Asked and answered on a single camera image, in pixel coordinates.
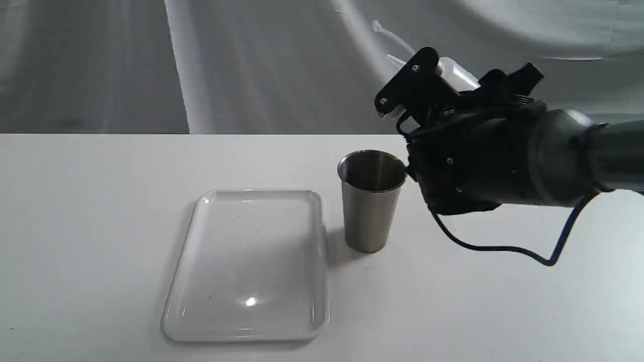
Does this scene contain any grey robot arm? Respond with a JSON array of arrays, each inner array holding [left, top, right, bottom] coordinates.
[[374, 47, 642, 216]]

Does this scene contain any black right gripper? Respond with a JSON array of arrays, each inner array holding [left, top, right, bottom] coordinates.
[[373, 47, 547, 216]]

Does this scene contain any clear plastic tray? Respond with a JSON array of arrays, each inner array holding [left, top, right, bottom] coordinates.
[[161, 190, 331, 343]]

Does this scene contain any translucent squeeze bottle amber liquid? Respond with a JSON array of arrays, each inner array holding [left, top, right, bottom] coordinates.
[[372, 20, 480, 126]]

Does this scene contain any stainless steel cup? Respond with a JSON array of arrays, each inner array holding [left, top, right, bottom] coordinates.
[[337, 149, 407, 253]]

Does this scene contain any grey fabric backdrop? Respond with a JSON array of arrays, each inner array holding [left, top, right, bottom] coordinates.
[[2, 1, 642, 134]]

